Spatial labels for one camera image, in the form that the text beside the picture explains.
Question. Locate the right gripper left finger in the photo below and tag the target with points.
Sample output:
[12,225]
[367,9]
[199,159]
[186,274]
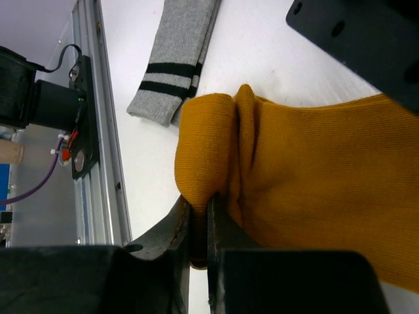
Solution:
[148,275]

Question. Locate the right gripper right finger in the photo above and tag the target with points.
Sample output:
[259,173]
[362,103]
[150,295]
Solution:
[244,277]

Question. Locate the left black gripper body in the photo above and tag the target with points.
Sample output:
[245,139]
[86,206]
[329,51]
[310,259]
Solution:
[377,40]

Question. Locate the mustard yellow sock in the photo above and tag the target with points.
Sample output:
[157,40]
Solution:
[343,176]

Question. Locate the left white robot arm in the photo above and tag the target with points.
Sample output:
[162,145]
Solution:
[25,100]

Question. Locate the grey striped sock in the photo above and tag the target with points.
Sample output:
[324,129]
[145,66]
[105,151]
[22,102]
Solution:
[176,61]

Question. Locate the aluminium rail frame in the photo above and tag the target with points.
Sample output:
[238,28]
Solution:
[101,206]

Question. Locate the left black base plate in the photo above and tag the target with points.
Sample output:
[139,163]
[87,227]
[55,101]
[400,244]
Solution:
[84,143]

